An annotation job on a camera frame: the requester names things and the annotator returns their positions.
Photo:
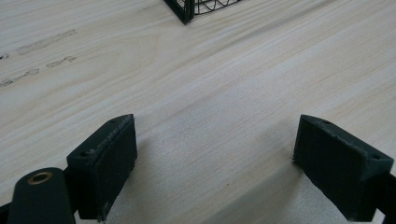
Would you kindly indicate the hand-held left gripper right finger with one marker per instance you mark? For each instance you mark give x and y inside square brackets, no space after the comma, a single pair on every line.
[336,168]

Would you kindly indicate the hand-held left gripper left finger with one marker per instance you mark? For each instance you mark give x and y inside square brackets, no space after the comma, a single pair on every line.
[102,168]

